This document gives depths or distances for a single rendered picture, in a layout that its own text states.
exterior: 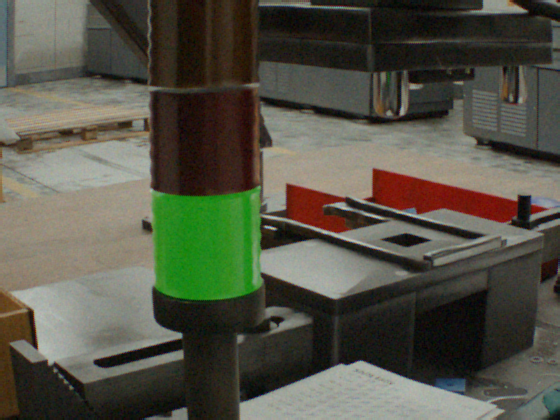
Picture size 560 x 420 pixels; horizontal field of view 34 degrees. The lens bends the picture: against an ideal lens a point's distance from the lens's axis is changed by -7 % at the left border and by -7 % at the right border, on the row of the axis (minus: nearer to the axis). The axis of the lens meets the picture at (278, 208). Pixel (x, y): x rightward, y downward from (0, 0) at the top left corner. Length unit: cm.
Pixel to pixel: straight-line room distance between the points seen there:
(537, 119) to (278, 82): 298
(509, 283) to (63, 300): 33
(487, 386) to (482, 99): 603
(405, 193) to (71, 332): 43
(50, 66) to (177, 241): 1181
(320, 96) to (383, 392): 754
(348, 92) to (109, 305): 704
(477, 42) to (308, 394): 24
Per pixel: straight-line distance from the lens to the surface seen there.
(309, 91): 812
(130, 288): 75
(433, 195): 95
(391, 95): 54
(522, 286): 66
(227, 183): 31
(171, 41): 31
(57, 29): 1212
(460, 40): 57
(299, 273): 57
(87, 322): 68
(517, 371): 65
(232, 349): 34
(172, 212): 32
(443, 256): 58
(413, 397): 49
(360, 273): 57
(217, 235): 31
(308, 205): 91
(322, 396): 49
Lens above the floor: 115
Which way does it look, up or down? 14 degrees down
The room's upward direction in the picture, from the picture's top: straight up
